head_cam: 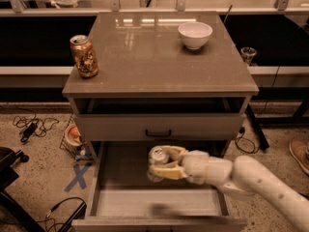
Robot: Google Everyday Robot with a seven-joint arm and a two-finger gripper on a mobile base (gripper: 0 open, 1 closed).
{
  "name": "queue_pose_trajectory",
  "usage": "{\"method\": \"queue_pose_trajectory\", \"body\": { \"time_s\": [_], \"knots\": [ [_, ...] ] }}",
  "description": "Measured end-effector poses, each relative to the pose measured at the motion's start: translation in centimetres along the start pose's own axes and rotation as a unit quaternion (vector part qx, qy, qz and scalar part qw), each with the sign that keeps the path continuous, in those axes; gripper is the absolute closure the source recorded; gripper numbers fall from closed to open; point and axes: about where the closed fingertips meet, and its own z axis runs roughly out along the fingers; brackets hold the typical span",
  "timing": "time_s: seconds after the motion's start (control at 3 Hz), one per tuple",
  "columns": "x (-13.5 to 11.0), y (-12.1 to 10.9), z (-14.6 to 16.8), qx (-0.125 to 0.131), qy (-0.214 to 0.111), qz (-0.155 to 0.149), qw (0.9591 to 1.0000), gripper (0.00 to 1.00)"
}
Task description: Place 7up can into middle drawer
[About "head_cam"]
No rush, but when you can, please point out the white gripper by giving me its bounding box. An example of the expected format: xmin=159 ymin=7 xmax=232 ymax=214
xmin=149 ymin=145 xmax=210 ymax=185

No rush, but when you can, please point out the orange patterned soda can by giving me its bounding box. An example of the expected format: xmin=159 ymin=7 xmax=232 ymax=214
xmin=70 ymin=35 xmax=98 ymax=78

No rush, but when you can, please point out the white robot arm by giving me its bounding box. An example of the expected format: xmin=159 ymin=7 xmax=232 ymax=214
xmin=148 ymin=145 xmax=309 ymax=232

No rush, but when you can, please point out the open middle drawer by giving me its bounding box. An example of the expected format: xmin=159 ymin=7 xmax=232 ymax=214
xmin=72 ymin=144 xmax=246 ymax=232

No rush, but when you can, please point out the black wire basket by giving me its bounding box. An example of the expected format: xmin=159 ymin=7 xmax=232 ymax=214
xmin=60 ymin=117 xmax=93 ymax=161

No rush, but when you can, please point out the black table leg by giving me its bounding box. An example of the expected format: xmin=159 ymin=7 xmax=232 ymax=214
xmin=246 ymin=105 xmax=269 ymax=151

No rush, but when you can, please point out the blue tape cross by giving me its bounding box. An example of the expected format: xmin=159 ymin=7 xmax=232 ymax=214
xmin=65 ymin=162 xmax=92 ymax=192

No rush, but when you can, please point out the brown shoe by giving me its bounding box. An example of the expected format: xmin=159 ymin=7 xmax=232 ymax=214
xmin=289 ymin=139 xmax=309 ymax=175

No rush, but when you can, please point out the black cable on floor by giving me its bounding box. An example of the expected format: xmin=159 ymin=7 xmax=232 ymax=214
xmin=38 ymin=196 xmax=88 ymax=232

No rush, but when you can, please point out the grey drawer cabinet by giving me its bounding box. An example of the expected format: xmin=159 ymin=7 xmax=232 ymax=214
xmin=62 ymin=11 xmax=261 ymax=232

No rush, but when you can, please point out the small glass cup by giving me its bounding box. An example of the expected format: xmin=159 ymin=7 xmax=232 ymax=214
xmin=240 ymin=46 xmax=257 ymax=66

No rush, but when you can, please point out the black office chair base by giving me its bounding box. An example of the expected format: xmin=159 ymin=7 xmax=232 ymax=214
xmin=0 ymin=146 xmax=46 ymax=232

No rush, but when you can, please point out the white ceramic bowl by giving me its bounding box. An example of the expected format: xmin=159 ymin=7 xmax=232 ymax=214
xmin=178 ymin=21 xmax=212 ymax=49

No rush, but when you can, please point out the black cable coil right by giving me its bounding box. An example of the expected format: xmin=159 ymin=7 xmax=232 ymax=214
xmin=235 ymin=126 xmax=261 ymax=155

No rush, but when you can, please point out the black power adapter with cable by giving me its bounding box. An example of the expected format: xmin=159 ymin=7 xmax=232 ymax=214
xmin=13 ymin=109 xmax=59 ymax=143

